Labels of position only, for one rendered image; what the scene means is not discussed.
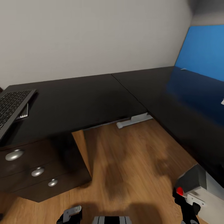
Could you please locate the desktop computer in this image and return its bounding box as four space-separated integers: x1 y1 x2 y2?
176 163 224 224

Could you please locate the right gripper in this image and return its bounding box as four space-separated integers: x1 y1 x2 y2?
172 188 200 216

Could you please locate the keyboard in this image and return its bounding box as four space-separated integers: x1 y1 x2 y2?
0 89 37 141

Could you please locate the notebook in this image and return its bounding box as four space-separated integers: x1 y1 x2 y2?
17 104 28 119

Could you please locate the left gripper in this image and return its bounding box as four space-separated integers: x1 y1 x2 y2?
57 209 83 224

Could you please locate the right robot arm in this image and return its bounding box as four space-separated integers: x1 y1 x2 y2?
172 188 207 224

